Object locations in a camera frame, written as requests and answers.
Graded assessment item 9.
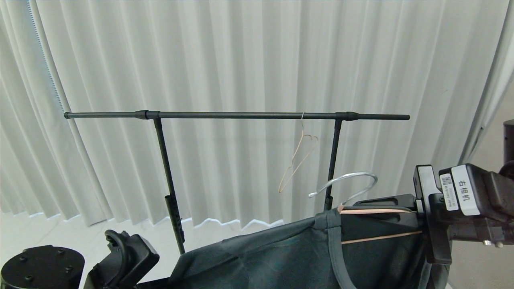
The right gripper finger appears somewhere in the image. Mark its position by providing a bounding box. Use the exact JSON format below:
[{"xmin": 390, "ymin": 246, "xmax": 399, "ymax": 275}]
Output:
[{"xmin": 353, "ymin": 194, "xmax": 418, "ymax": 211}]

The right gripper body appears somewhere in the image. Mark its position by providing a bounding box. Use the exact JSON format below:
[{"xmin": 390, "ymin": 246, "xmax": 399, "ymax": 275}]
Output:
[{"xmin": 414, "ymin": 164, "xmax": 514, "ymax": 265}]

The pink clothes hanger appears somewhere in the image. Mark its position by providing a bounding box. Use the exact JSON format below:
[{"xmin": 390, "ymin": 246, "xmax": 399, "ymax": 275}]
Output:
[
  {"xmin": 308, "ymin": 172, "xmax": 423, "ymax": 245},
  {"xmin": 278, "ymin": 113, "xmax": 319, "ymax": 194}
]

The dark grey sleeveless shirt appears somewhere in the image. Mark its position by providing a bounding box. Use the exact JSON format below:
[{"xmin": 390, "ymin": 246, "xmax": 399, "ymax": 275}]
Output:
[{"xmin": 169, "ymin": 208, "xmax": 451, "ymax": 289}]

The black clothes rack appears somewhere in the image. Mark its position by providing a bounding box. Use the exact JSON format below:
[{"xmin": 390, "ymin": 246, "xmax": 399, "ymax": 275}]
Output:
[{"xmin": 64, "ymin": 110, "xmax": 410, "ymax": 255}]

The white curtain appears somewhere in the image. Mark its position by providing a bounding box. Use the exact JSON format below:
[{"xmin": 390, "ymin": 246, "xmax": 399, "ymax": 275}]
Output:
[{"xmin": 0, "ymin": 0, "xmax": 514, "ymax": 237}]

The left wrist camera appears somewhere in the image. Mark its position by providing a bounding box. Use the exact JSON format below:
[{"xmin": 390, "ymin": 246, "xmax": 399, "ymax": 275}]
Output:
[{"xmin": 86, "ymin": 230, "xmax": 160, "ymax": 289}]

